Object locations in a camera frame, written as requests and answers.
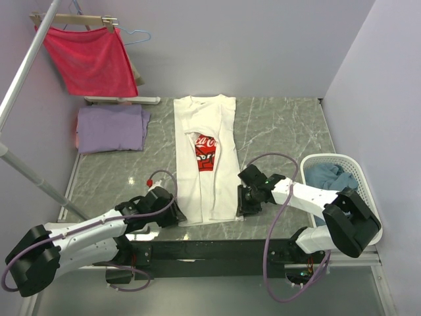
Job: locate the blue-grey t-shirt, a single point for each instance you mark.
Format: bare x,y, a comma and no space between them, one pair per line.
329,176

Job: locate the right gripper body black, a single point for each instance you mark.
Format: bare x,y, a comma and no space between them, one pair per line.
252,203

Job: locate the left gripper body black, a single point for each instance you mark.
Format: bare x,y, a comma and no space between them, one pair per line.
166,216

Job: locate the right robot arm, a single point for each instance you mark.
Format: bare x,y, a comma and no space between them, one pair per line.
350,224

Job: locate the white laundry basket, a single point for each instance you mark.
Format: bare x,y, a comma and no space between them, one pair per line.
349,165

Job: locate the white rack foot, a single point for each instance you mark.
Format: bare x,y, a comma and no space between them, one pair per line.
147,229
132,100

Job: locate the folded purple t-shirt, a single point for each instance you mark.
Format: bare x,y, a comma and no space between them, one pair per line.
102,128

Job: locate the red towel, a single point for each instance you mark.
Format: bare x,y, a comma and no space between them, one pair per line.
92,63

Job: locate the white rack foot rear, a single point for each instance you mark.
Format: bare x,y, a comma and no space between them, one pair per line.
132,100

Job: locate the metal clothes rack pole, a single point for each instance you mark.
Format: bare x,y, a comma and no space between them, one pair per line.
39,128

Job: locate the white t-shirt red print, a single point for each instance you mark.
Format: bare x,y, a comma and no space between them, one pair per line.
207,165

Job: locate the white rack foot front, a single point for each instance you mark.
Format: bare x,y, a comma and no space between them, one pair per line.
147,229

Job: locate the wooden clip hanger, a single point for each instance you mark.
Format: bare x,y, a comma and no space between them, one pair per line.
86,20

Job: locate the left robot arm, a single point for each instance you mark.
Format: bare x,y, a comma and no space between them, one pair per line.
44,254

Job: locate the aluminium rail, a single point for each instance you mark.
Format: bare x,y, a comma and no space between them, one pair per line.
367,259

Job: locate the black base beam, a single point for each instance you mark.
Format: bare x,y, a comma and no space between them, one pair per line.
215,258

